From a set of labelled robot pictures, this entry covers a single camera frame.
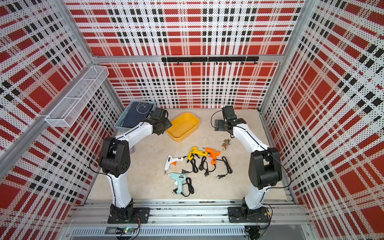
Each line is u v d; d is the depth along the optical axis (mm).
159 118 778
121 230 717
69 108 717
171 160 907
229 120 700
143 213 735
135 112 1112
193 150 956
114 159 527
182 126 1075
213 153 953
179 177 841
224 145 985
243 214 663
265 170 472
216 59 887
